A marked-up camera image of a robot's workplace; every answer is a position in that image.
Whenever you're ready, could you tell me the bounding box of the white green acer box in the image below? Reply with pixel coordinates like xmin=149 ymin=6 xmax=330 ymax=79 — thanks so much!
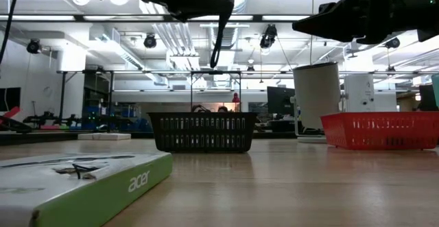
xmin=0 ymin=152 xmax=174 ymax=227

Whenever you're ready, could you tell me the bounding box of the black slotted plastic basket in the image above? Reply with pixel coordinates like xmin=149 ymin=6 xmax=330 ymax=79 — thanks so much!
xmin=147 ymin=112 xmax=259 ymax=154

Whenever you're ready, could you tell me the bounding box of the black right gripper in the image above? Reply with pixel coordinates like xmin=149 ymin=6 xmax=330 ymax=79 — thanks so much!
xmin=292 ymin=0 xmax=439 ymax=45

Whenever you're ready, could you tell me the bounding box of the red slotted plastic basket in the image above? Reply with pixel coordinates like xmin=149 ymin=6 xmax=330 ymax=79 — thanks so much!
xmin=320 ymin=112 xmax=439 ymax=152

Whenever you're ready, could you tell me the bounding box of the black wall screen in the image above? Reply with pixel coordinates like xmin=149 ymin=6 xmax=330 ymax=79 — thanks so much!
xmin=0 ymin=86 xmax=21 ymax=112

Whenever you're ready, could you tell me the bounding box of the white pillar device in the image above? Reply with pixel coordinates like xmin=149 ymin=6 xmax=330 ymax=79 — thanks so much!
xmin=344 ymin=73 xmax=376 ymax=113

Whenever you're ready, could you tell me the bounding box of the black computer monitor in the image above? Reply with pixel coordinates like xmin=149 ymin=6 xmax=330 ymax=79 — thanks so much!
xmin=418 ymin=84 xmax=438 ymax=112
xmin=267 ymin=86 xmax=296 ymax=115

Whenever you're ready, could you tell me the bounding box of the teal translucent plastic bin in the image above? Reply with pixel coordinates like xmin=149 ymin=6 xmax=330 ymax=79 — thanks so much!
xmin=431 ymin=74 xmax=439 ymax=108

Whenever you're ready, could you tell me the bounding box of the small flat white box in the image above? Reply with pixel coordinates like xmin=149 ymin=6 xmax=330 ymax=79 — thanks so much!
xmin=78 ymin=132 xmax=132 ymax=141

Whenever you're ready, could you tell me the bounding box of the black metal stand frame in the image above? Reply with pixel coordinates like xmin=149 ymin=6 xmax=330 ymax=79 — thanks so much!
xmin=190 ymin=70 xmax=242 ymax=113

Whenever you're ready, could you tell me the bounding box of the black ceiling spotlight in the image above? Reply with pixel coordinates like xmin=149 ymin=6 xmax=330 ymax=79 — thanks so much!
xmin=143 ymin=34 xmax=158 ymax=49
xmin=384 ymin=37 xmax=401 ymax=49
xmin=26 ymin=39 xmax=41 ymax=55
xmin=259 ymin=23 xmax=278 ymax=49

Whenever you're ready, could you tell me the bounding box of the long light bar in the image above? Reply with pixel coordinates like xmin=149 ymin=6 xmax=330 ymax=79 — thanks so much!
xmin=0 ymin=13 xmax=311 ymax=24

